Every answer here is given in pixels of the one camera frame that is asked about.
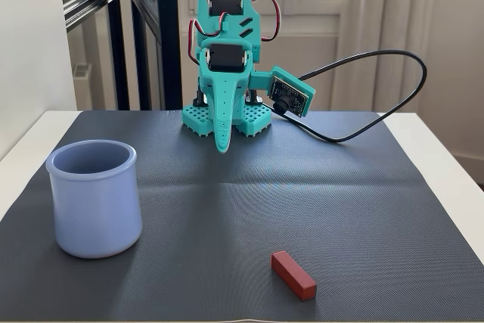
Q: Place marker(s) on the wrist camera on teal mount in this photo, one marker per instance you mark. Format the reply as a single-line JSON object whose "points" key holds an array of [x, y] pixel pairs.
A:
{"points": [[289, 92]]}

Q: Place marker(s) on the beige curtain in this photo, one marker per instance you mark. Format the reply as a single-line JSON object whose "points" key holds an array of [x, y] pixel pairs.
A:
{"points": [[378, 16]]}

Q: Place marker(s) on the white radiator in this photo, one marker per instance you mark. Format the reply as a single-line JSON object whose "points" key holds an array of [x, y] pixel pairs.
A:
{"points": [[82, 86]]}

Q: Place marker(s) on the black framed glass door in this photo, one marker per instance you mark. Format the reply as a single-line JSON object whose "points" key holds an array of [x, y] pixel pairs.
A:
{"points": [[166, 35]]}

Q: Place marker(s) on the dark grey ribbed mat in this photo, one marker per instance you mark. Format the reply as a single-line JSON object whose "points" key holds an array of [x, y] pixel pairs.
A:
{"points": [[264, 205]]}

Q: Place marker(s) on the red wooden block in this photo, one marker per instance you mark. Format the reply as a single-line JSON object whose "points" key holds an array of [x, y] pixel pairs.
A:
{"points": [[293, 274]]}

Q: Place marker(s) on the lavender blue pot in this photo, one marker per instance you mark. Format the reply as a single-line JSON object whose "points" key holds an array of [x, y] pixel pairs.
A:
{"points": [[96, 217]]}

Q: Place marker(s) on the teal perforated robot base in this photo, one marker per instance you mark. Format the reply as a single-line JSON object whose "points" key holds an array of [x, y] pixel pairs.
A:
{"points": [[257, 120]]}

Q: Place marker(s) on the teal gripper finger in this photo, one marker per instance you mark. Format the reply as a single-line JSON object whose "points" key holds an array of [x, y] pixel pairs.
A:
{"points": [[222, 111], [239, 107]]}

